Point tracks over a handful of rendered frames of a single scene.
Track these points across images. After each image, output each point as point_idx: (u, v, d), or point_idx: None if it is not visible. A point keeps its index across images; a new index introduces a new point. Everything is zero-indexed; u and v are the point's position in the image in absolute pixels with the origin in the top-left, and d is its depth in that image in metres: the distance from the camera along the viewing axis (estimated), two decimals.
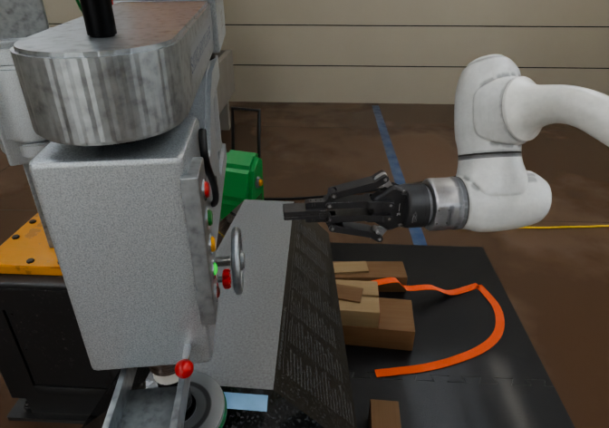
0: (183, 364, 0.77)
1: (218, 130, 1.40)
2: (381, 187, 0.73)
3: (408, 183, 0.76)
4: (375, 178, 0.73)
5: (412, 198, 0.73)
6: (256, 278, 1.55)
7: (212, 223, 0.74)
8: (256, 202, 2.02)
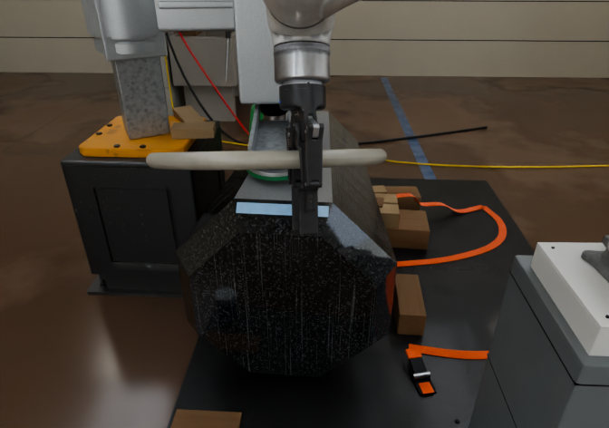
0: None
1: None
2: (320, 133, 0.70)
3: (303, 100, 0.69)
4: (315, 136, 0.68)
5: (323, 102, 0.71)
6: None
7: None
8: None
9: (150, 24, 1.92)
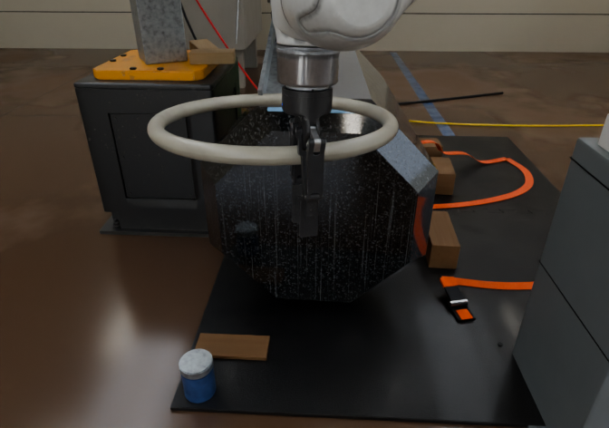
0: None
1: None
2: (322, 145, 0.66)
3: (305, 110, 0.65)
4: (317, 151, 0.65)
5: (328, 110, 0.66)
6: None
7: None
8: None
9: None
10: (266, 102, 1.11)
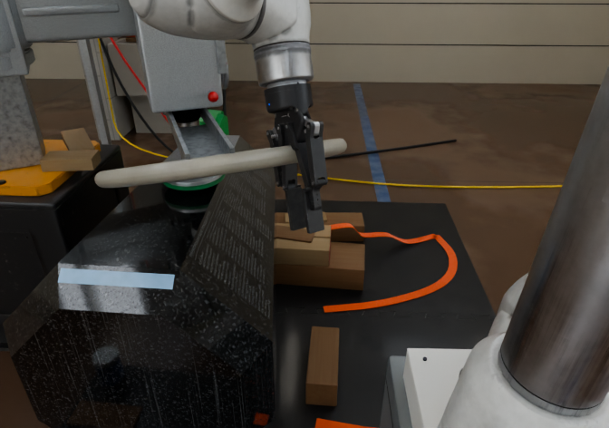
0: (213, 92, 1.35)
1: None
2: (317, 131, 0.70)
3: (295, 101, 0.69)
4: (316, 134, 0.68)
5: (312, 102, 0.72)
6: (186, 190, 1.58)
7: None
8: None
9: None
10: None
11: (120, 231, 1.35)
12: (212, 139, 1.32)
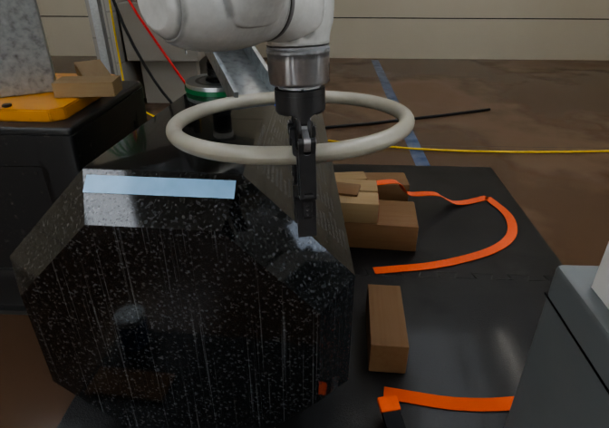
0: None
1: None
2: (314, 145, 0.66)
3: (295, 110, 0.65)
4: (308, 151, 0.65)
5: (320, 109, 0.66)
6: None
7: None
8: None
9: None
10: (243, 103, 1.09)
11: (159, 141, 1.07)
12: (248, 63, 1.27)
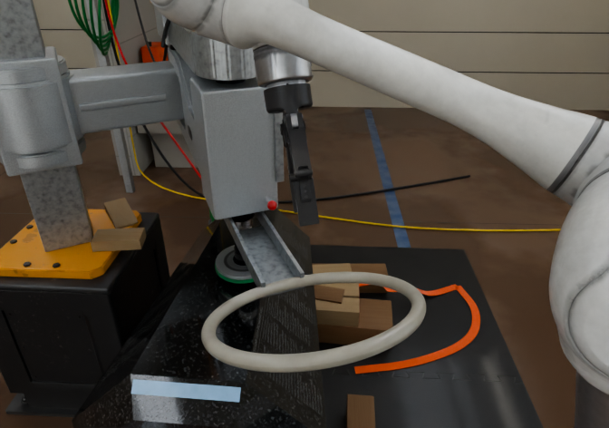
0: (272, 201, 1.44)
1: None
2: (303, 125, 0.68)
3: (283, 102, 0.69)
4: (295, 124, 0.66)
5: (305, 102, 0.70)
6: None
7: None
8: None
9: None
10: (270, 291, 1.20)
11: (182, 334, 1.44)
12: (274, 248, 1.41)
